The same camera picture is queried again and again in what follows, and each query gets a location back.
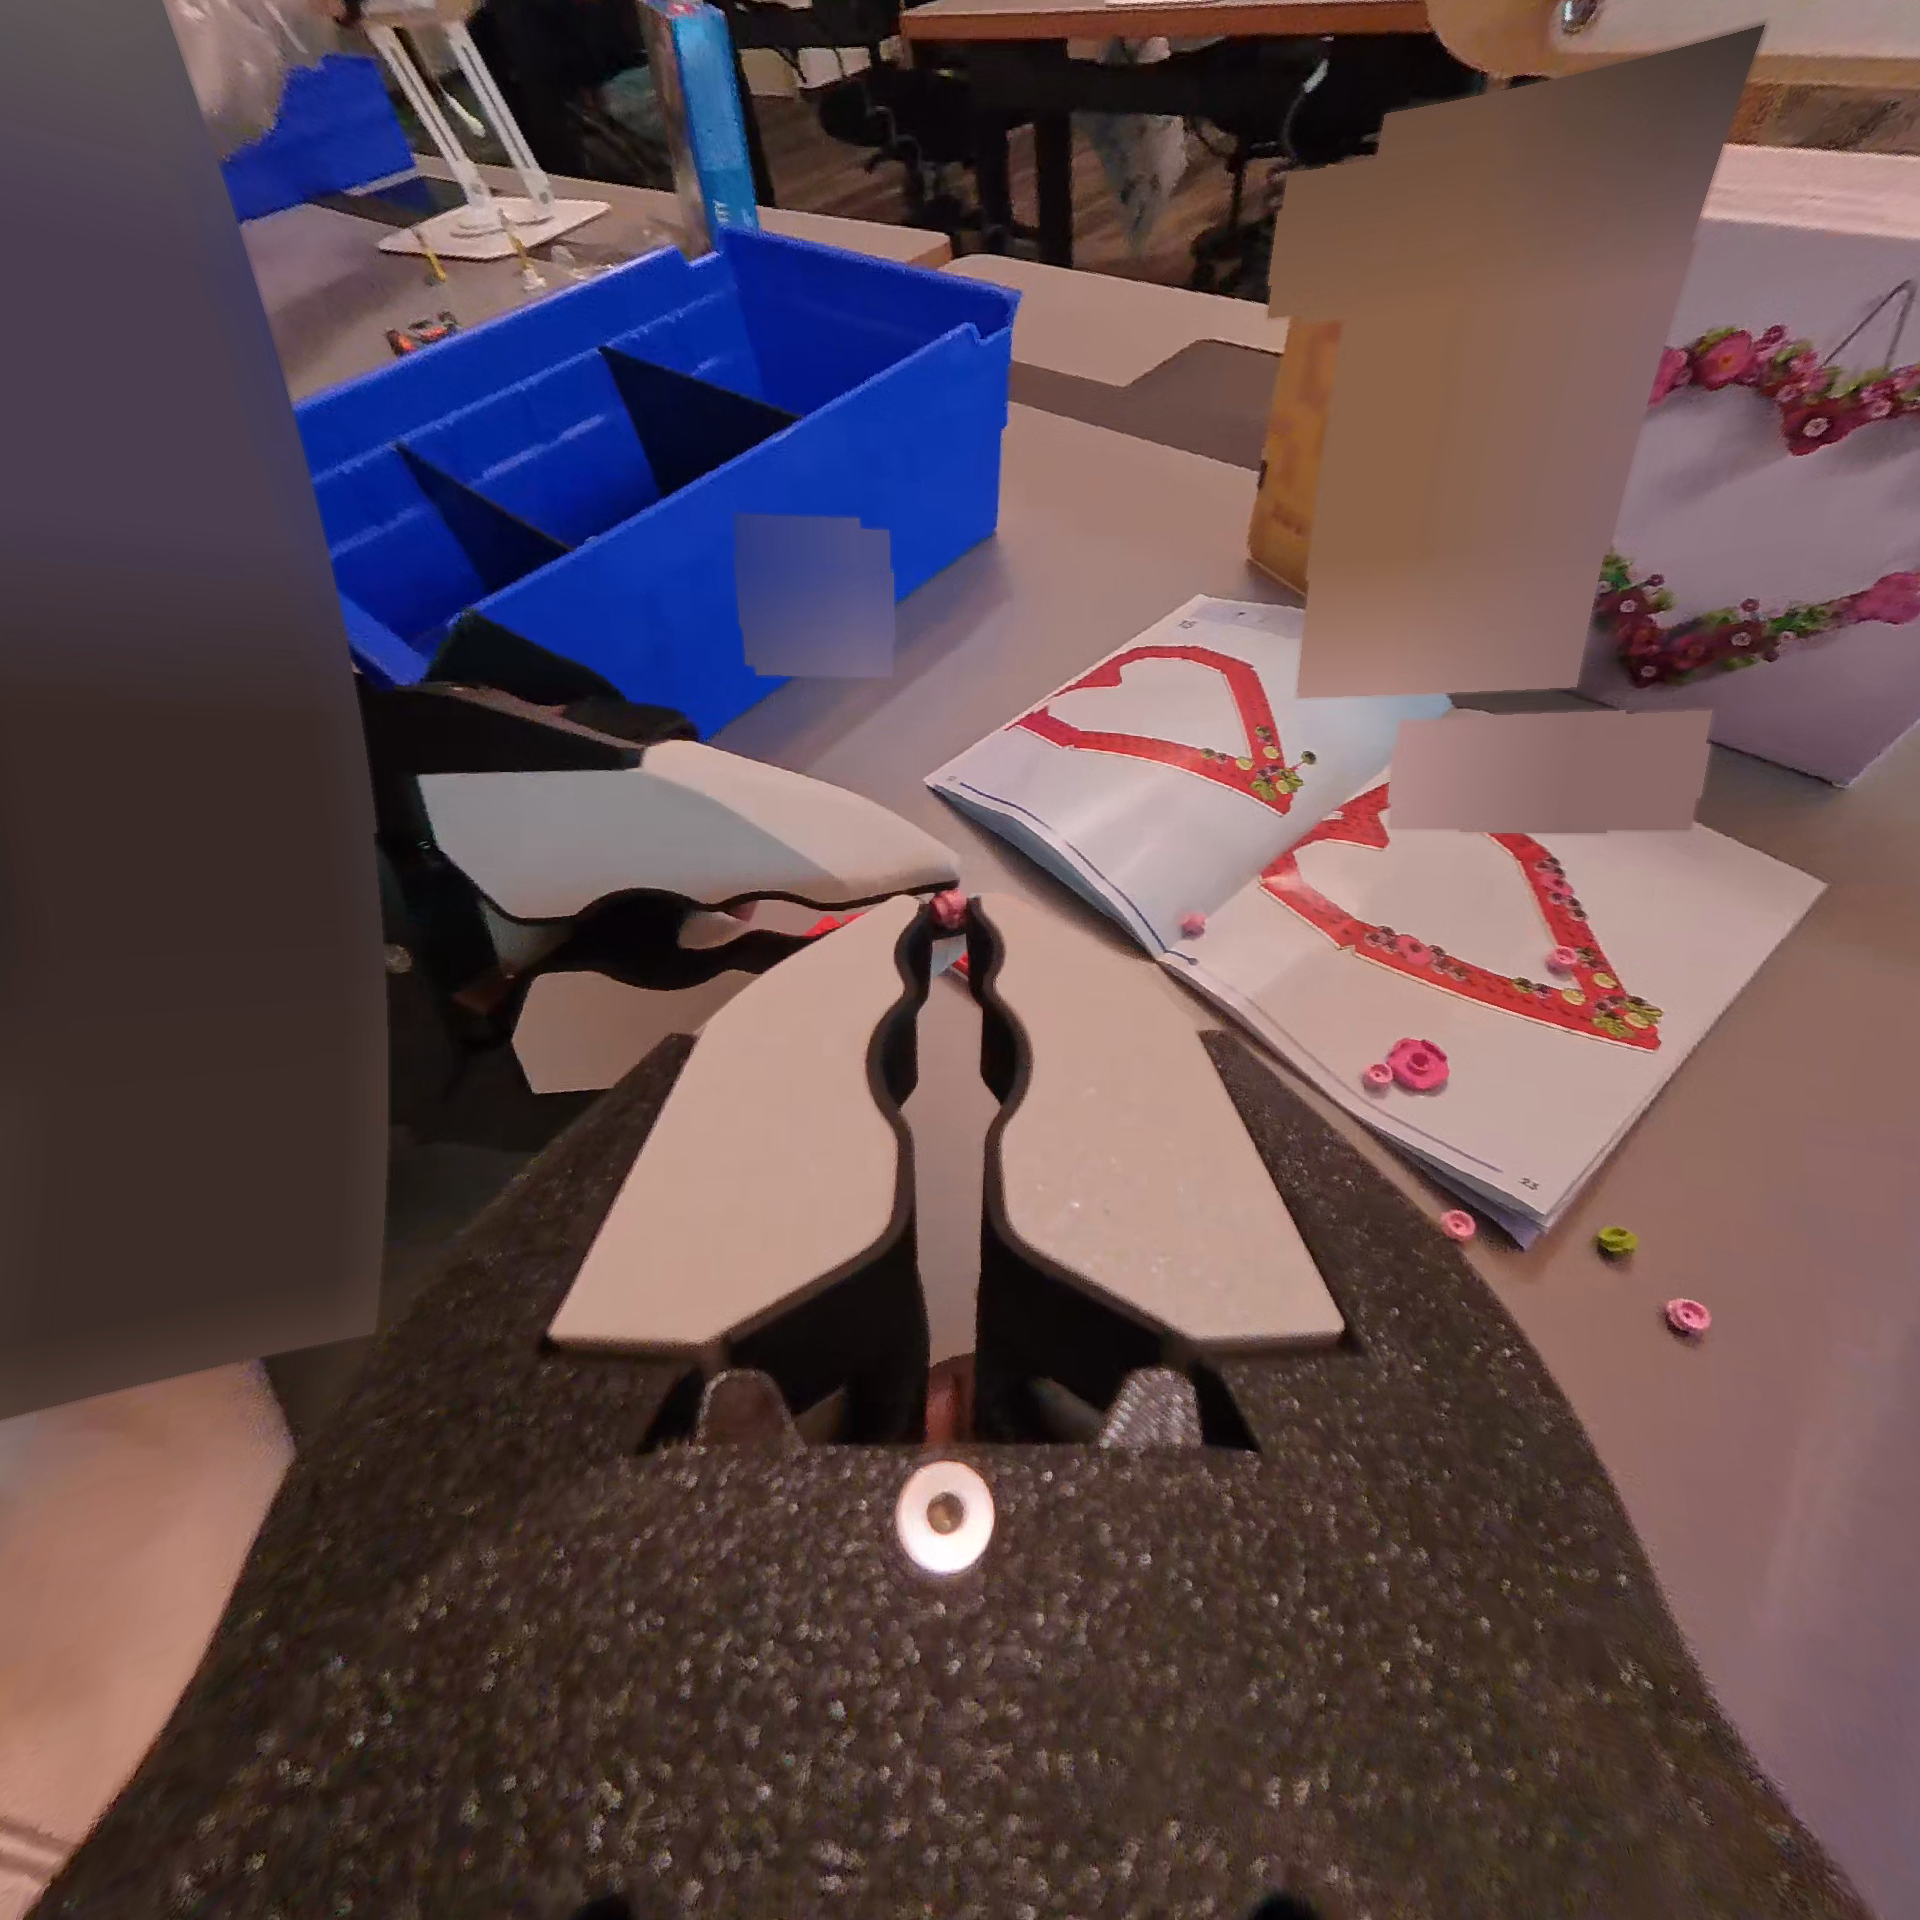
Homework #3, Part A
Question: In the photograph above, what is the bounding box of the white display stand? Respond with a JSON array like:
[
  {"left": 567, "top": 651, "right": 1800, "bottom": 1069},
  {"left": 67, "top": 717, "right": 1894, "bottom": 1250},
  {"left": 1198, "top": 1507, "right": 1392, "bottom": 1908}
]
[{"left": 360, "top": 0, "right": 614, "bottom": 260}]

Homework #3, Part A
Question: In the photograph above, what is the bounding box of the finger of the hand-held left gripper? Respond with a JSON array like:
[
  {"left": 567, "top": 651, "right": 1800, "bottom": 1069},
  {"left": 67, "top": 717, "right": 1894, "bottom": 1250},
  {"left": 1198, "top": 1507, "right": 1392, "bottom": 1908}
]
[
  {"left": 510, "top": 896, "right": 920, "bottom": 1098},
  {"left": 415, "top": 739, "right": 961, "bottom": 924}
]

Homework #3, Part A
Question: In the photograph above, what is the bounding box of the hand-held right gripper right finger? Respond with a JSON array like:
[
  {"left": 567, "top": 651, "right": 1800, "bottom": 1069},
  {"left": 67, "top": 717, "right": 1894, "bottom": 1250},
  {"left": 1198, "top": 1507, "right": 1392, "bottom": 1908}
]
[{"left": 964, "top": 895, "right": 1350, "bottom": 1369}]

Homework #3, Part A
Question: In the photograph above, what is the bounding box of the blue cardboard box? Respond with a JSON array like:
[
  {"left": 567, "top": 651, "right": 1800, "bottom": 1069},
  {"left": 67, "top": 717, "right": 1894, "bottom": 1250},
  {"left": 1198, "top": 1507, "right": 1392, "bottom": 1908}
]
[{"left": 635, "top": 0, "right": 759, "bottom": 259}]

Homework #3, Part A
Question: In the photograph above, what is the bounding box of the grey desk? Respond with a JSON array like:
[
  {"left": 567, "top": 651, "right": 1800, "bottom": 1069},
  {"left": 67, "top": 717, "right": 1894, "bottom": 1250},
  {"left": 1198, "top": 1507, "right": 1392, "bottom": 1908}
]
[
  {"left": 240, "top": 150, "right": 953, "bottom": 400},
  {"left": 253, "top": 336, "right": 1920, "bottom": 1848}
]

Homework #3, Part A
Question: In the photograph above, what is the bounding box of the white product box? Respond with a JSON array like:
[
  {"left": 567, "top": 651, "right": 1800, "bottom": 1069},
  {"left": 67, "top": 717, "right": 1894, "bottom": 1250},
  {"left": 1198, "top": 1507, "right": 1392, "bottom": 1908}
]
[{"left": 1574, "top": 143, "right": 1920, "bottom": 791}]

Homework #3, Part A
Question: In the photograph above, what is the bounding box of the blue plastic bin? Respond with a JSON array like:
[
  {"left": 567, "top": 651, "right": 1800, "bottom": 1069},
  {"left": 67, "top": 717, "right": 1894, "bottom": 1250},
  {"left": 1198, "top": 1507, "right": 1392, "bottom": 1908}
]
[
  {"left": 222, "top": 53, "right": 437, "bottom": 224},
  {"left": 291, "top": 224, "right": 1022, "bottom": 744}
]

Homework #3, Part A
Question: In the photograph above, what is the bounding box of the person's light clothing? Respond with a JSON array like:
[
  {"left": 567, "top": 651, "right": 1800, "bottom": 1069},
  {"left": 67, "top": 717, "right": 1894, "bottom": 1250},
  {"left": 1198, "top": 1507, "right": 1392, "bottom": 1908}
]
[{"left": 0, "top": 1357, "right": 301, "bottom": 1920}]

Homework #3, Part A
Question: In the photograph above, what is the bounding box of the brown wooden table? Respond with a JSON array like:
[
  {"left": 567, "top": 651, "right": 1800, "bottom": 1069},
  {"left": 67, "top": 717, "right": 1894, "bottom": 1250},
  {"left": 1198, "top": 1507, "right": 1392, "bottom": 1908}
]
[{"left": 900, "top": 0, "right": 1434, "bottom": 273}]

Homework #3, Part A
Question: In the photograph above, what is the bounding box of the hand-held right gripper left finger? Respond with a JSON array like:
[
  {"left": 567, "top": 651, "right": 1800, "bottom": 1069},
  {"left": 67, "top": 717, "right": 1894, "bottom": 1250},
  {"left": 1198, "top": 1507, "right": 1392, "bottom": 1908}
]
[{"left": 545, "top": 895, "right": 931, "bottom": 1374}]

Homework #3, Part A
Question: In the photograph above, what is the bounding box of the instruction booklet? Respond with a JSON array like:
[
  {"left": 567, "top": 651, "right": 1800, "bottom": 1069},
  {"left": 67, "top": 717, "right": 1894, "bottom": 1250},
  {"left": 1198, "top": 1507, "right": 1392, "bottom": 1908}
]
[{"left": 924, "top": 594, "right": 1830, "bottom": 1252}]

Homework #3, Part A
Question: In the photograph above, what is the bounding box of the beige round object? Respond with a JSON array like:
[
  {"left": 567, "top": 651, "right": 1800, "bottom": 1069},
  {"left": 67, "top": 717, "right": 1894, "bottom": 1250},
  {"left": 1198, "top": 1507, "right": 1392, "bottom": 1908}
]
[{"left": 1423, "top": 0, "right": 1771, "bottom": 80}]

